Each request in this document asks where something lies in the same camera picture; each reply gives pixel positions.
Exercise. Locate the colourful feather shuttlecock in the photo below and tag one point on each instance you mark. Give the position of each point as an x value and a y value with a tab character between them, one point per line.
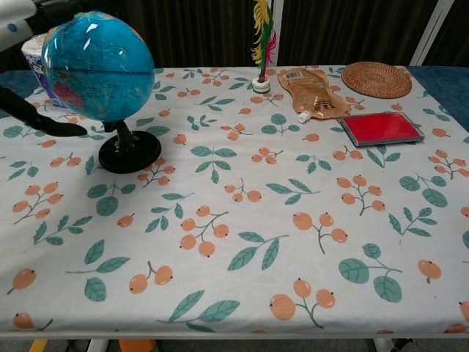
262	40

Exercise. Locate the blue world globe black stand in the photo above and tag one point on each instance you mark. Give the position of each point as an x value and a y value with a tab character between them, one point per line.
99	73

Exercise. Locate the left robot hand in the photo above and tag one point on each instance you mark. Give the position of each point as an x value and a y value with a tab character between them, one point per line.
22	108

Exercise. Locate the white frame post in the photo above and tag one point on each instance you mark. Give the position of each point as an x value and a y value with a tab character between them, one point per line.
278	29
430	33

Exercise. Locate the orange object under table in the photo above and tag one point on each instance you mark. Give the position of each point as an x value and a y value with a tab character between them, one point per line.
137	345

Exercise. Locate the white fruit leaf print tablecloth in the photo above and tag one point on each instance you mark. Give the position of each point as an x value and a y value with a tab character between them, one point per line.
234	227

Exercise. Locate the red ink pad grey case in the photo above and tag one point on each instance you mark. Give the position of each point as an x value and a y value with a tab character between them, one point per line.
383	128

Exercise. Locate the white patterned cup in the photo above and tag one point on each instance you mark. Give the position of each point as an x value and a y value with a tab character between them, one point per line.
33	55

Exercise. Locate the brown spout pouch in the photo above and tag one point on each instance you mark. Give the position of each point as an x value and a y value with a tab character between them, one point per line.
311	91

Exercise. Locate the round woven rattan coaster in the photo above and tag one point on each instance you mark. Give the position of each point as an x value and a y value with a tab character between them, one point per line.
376	79

